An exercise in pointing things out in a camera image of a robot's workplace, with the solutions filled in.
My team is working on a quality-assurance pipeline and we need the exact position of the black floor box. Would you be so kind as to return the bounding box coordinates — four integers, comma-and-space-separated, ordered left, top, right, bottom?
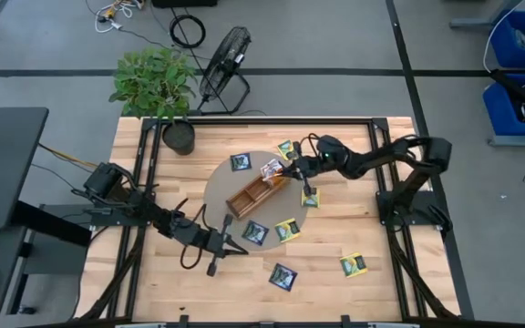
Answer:
151, 0, 219, 9

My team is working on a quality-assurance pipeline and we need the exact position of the black pole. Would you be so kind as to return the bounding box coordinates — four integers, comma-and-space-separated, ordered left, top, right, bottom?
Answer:
489, 67, 525, 116

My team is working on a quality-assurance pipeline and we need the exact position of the black desk beam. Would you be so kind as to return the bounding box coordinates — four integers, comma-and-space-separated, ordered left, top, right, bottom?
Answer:
11, 200, 93, 248

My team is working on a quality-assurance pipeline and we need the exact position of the round beige mat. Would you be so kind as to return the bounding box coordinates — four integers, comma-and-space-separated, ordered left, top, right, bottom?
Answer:
202, 150, 310, 252

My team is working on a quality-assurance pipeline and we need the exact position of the grey side desk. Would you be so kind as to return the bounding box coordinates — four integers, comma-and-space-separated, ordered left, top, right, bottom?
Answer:
0, 226, 30, 328

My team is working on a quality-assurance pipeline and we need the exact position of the black floor fan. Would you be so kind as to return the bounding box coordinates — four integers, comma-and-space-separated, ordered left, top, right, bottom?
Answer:
197, 26, 252, 117

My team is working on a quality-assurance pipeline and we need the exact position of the dark blue blackcurrant tea bag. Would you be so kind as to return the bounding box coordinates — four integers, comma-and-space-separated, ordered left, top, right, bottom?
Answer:
241, 220, 271, 247
268, 262, 299, 292
229, 152, 252, 173

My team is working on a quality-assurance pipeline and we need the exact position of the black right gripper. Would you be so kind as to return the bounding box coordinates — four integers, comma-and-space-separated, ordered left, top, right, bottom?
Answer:
282, 141, 322, 196

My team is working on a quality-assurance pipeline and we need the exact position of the white hanging cable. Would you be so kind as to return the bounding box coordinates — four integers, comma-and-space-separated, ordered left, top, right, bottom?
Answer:
481, 0, 525, 74

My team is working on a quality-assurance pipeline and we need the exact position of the wooden tea organizer box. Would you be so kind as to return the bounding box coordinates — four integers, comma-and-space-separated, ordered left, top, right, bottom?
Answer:
224, 172, 291, 220

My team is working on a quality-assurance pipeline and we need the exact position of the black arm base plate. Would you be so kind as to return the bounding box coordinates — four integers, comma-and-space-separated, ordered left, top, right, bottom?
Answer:
375, 189, 445, 228
89, 200, 154, 228

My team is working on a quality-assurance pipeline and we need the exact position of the green plant in black pot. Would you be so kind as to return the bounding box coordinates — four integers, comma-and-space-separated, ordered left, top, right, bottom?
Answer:
108, 46, 199, 157

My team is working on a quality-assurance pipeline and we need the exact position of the blue plastic storage bin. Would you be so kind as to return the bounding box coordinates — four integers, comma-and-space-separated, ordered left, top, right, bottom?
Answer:
481, 72, 525, 137
489, 9, 525, 69

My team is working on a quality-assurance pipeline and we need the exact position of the yellow floor cable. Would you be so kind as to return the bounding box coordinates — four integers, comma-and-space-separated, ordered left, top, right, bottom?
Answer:
37, 142, 86, 169

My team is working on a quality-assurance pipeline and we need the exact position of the white cable bundle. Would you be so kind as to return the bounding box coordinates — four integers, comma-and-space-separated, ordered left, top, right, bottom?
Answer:
92, 0, 146, 35

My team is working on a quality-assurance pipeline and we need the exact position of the black table edge frame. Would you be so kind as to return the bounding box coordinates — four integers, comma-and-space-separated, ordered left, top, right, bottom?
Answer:
74, 116, 476, 328

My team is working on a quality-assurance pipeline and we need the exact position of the black cable coil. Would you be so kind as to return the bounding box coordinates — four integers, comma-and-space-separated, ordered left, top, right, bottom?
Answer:
169, 14, 207, 50

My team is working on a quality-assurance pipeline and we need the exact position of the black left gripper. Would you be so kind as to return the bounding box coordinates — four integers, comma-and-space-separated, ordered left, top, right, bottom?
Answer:
201, 213, 249, 278

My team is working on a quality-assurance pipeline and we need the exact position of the grey desk foot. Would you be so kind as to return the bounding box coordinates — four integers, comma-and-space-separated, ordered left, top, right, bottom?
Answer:
488, 133, 525, 148
448, 0, 525, 30

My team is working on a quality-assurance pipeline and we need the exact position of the black desk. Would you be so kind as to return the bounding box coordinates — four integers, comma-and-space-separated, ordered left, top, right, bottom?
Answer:
0, 107, 50, 231

